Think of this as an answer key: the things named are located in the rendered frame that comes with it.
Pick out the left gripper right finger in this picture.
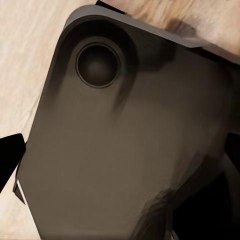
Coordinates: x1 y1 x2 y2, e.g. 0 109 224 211
224 132 240 173

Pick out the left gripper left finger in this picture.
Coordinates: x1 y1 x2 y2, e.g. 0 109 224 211
0 133 26 193

